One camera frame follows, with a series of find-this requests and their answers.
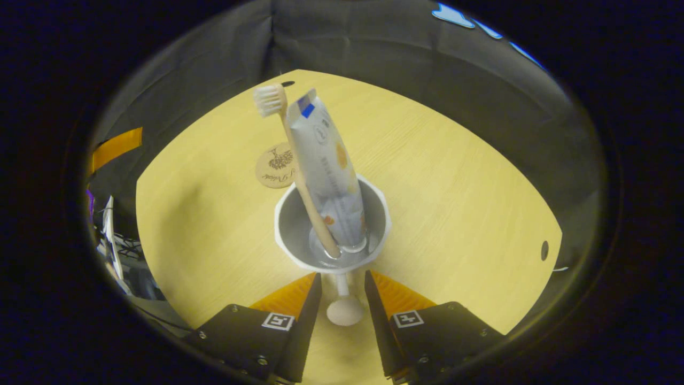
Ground round cork coaster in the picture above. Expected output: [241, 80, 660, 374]
[255, 141, 298, 189]

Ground wooden toothbrush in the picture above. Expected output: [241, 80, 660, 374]
[252, 83, 342, 259]

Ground white thin panel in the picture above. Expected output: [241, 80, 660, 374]
[100, 195, 125, 282]

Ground white cup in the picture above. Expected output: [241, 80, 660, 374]
[274, 173, 392, 327]

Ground black backdrop cloth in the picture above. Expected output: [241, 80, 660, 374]
[88, 0, 608, 321]

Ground black cables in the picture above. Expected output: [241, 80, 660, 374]
[113, 234, 144, 264]

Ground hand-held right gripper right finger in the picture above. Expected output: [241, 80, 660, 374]
[364, 269, 506, 383]

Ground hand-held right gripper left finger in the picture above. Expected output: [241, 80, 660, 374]
[184, 271, 323, 383]

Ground white toothpaste tube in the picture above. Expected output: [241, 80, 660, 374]
[286, 88, 369, 253]

